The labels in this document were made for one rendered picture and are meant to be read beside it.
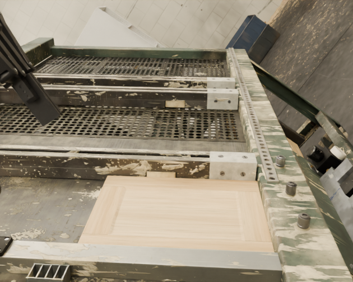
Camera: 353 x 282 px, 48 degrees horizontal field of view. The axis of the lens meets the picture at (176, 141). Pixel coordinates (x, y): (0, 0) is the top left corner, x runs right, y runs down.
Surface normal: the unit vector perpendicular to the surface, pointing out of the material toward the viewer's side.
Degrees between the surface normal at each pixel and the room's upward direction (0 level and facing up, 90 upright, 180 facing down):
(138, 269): 90
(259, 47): 90
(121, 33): 90
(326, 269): 56
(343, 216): 0
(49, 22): 90
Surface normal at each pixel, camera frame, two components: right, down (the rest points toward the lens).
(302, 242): 0.00, -0.91
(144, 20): 0.00, 0.34
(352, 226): -0.83, -0.53
